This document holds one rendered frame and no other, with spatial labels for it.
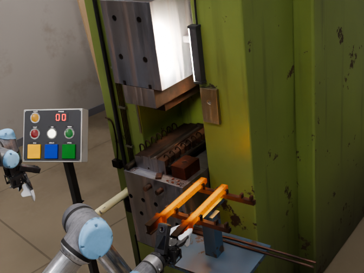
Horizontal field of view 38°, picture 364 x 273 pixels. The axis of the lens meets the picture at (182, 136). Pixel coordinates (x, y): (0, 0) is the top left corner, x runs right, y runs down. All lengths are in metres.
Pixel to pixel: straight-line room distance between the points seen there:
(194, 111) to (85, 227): 1.46
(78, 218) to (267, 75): 1.13
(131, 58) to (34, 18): 3.06
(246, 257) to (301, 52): 1.00
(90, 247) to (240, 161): 1.02
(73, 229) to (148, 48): 0.97
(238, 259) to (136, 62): 0.98
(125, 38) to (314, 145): 1.10
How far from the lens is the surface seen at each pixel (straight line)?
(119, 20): 2.42
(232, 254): 2.36
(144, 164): 2.68
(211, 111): 2.41
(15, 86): 5.41
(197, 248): 2.42
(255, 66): 2.31
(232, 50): 2.26
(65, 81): 5.68
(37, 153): 2.89
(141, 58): 2.40
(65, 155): 2.82
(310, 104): 2.69
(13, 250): 4.00
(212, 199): 2.23
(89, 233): 1.66
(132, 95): 2.52
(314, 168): 2.85
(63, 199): 4.43
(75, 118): 2.81
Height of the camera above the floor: 2.20
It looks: 26 degrees down
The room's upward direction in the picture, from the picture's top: 7 degrees counter-clockwise
